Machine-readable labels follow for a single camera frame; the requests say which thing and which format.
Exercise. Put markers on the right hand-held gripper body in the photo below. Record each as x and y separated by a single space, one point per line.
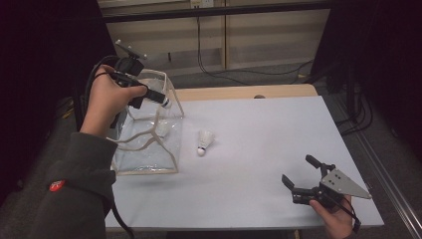
340 183

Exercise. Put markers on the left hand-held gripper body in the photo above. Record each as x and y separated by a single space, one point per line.
131 68

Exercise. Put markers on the transparent bag with beige trim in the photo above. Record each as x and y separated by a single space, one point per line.
156 156

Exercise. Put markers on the person's left hand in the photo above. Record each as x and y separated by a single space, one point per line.
106 99

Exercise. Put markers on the person's right hand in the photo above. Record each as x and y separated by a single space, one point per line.
335 220

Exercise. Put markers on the white table mat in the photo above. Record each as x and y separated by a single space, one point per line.
265 132

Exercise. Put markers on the black curtain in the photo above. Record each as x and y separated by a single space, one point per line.
391 49
33 49

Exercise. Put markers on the black horizontal bar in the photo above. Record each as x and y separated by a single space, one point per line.
215 11

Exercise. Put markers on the metal floor rail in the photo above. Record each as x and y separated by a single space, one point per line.
392 186

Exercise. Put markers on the white wall socket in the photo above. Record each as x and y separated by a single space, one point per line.
202 3

